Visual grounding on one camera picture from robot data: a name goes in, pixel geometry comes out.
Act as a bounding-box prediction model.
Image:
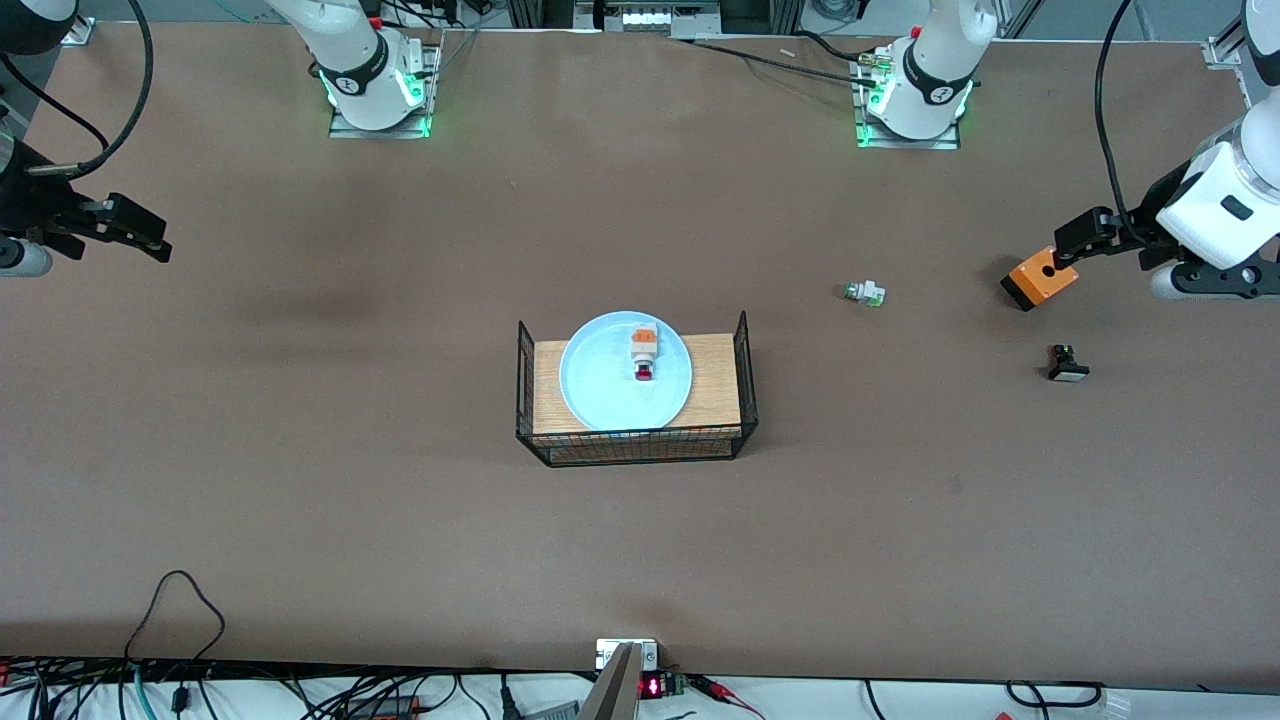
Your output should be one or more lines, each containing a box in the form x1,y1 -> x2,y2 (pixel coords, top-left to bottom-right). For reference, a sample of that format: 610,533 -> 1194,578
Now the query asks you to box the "silver camera mount pole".
578,640 -> 661,720

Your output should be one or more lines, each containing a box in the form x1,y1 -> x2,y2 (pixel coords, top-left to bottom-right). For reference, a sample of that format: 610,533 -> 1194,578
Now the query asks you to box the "black coiled cable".
1004,680 -> 1107,709

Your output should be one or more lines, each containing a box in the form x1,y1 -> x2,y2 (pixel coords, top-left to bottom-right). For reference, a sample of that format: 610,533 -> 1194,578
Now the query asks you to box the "black cable on table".
670,36 -> 883,87

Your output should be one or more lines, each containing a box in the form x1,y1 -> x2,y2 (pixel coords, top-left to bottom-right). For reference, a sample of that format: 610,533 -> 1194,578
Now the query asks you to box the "light blue round plate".
558,311 -> 694,433

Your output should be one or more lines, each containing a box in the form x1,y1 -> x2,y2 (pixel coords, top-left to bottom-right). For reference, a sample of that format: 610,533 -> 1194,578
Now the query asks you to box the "orange button enclosure box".
1001,246 -> 1081,312

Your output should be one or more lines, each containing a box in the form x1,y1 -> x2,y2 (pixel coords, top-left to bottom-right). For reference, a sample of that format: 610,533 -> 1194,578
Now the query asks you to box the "black wire basket rack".
516,310 -> 759,468

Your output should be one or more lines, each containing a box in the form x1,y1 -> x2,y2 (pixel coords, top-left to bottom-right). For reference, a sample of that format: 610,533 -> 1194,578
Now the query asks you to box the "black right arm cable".
25,0 -> 157,181

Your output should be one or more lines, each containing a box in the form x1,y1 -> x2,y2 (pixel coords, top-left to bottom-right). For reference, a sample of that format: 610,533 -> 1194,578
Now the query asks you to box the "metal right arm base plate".
328,38 -> 443,140

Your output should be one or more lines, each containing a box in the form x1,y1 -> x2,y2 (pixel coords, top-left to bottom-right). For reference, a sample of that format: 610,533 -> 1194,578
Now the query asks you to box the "wooden board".
532,334 -> 743,437

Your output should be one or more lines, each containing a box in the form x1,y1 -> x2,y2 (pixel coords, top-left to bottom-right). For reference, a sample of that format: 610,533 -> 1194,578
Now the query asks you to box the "red probe lead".
695,676 -> 766,720

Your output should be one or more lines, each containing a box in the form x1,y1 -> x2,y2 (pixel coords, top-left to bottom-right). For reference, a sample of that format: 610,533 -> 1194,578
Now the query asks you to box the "red push button switch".
628,327 -> 662,383

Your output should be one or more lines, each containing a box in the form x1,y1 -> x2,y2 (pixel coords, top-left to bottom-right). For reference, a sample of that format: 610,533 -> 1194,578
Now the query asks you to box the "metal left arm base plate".
855,48 -> 963,151

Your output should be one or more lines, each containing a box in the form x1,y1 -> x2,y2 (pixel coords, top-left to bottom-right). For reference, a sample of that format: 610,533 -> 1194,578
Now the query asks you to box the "black looped cable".
124,570 -> 227,666

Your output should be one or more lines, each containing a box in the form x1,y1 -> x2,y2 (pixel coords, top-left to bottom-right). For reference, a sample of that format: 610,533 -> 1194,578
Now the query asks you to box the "aluminium corner profile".
1204,36 -> 1280,109

